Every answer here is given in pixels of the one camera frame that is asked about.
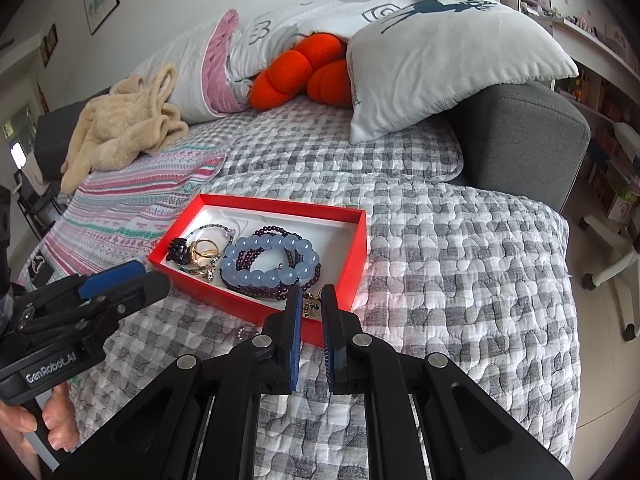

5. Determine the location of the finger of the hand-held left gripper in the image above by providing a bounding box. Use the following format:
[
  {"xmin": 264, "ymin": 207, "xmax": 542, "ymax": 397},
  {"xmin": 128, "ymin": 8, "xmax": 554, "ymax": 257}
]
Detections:
[
  {"xmin": 12, "ymin": 260, "xmax": 146, "ymax": 321},
  {"xmin": 20, "ymin": 272, "xmax": 172, "ymax": 343}
]

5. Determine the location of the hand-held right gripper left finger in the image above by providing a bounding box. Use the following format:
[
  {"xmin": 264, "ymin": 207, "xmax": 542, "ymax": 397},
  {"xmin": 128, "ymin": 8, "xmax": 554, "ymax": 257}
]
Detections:
[{"xmin": 50, "ymin": 286, "xmax": 304, "ymax": 480}]

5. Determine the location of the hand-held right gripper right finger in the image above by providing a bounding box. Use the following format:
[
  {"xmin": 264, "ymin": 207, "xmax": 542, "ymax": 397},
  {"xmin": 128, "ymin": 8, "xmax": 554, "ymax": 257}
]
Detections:
[{"xmin": 320, "ymin": 284, "xmax": 576, "ymax": 480}]

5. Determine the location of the small black claw clip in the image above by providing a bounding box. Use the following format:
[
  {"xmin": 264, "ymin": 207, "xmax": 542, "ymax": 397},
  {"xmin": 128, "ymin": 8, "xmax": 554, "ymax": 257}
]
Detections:
[{"xmin": 166, "ymin": 241, "xmax": 194, "ymax": 265}]

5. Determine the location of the blue bead bracelet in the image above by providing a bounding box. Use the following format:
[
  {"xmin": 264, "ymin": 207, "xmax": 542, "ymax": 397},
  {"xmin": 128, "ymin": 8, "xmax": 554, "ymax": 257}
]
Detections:
[{"xmin": 220, "ymin": 236, "xmax": 321, "ymax": 291}]

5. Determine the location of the gold ring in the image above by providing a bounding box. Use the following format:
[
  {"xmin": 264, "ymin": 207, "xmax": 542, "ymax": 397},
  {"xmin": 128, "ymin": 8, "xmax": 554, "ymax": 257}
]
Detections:
[{"xmin": 187, "ymin": 240, "xmax": 221, "ymax": 269}]

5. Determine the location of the red cardboard box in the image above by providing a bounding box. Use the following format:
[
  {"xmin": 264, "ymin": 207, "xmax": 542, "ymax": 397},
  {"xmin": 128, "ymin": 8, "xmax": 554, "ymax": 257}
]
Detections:
[{"xmin": 147, "ymin": 193, "xmax": 367, "ymax": 348}]

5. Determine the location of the thin green bead bracelet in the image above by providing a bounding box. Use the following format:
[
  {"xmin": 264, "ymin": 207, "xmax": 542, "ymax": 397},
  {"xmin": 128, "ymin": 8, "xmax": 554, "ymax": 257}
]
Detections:
[{"xmin": 182, "ymin": 223, "xmax": 237, "ymax": 277}]

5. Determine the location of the dark purple bead bracelet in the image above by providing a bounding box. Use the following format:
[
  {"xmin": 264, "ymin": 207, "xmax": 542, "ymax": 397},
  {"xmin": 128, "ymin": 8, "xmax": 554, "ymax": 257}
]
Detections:
[{"xmin": 220, "ymin": 226, "xmax": 324, "ymax": 304}]

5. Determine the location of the person's left hand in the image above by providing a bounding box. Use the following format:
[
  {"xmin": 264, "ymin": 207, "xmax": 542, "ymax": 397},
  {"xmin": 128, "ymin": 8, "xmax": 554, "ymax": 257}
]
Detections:
[{"xmin": 0, "ymin": 385, "xmax": 81, "ymax": 472}]

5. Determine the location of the pink striped blanket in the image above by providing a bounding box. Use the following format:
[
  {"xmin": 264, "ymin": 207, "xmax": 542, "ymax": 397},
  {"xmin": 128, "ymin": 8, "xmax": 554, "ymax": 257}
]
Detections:
[{"xmin": 17, "ymin": 142, "xmax": 226, "ymax": 292}]

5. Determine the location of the grey checkered quilt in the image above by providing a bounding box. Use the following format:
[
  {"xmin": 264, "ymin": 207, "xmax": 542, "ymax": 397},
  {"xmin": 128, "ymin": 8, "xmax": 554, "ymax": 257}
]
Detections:
[{"xmin": 70, "ymin": 105, "xmax": 583, "ymax": 480}]

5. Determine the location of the beige plush garment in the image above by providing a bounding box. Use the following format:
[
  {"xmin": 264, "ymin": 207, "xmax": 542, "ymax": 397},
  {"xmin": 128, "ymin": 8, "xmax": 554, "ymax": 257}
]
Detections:
[{"xmin": 60, "ymin": 64, "xmax": 190, "ymax": 195}]

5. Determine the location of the grey sofa armrest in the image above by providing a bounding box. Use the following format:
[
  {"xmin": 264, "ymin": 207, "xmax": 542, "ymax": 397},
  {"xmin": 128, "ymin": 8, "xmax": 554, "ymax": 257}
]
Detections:
[
  {"xmin": 34, "ymin": 87, "xmax": 112, "ymax": 183},
  {"xmin": 445, "ymin": 80, "xmax": 592, "ymax": 213}
]

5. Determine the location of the white and pink pillow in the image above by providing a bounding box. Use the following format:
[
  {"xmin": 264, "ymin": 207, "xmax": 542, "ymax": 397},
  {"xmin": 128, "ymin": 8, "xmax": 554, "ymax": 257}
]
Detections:
[{"xmin": 132, "ymin": 0, "xmax": 418, "ymax": 124}]

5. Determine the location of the orange plush cushion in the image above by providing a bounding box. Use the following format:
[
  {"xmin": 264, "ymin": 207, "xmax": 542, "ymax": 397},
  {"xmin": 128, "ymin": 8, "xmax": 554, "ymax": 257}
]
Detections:
[{"xmin": 248, "ymin": 32, "xmax": 353, "ymax": 111}]

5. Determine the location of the white office chair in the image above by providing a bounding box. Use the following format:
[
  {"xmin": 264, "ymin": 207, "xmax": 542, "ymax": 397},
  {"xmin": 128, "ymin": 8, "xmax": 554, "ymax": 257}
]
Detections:
[{"xmin": 580, "ymin": 122, "xmax": 640, "ymax": 343}]

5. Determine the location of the white deer print pillow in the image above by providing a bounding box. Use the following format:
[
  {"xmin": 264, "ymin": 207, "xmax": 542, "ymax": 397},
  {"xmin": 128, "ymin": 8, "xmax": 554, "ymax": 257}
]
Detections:
[{"xmin": 346, "ymin": 0, "xmax": 579, "ymax": 144}]

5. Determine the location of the white shelf unit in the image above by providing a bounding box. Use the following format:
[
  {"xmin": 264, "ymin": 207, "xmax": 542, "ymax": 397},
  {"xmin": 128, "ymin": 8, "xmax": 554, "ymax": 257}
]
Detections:
[{"xmin": 492, "ymin": 0, "xmax": 640, "ymax": 231}]

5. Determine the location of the black metal frame furniture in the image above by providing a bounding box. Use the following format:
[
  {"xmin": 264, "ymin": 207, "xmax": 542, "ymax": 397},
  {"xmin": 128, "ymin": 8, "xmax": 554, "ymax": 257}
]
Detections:
[{"xmin": 14, "ymin": 170, "xmax": 62, "ymax": 242}]

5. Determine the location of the small dark wall frame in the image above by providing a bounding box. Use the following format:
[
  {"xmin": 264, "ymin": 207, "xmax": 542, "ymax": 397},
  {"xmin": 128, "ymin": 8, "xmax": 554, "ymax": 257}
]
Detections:
[{"xmin": 40, "ymin": 25, "xmax": 60, "ymax": 67}]

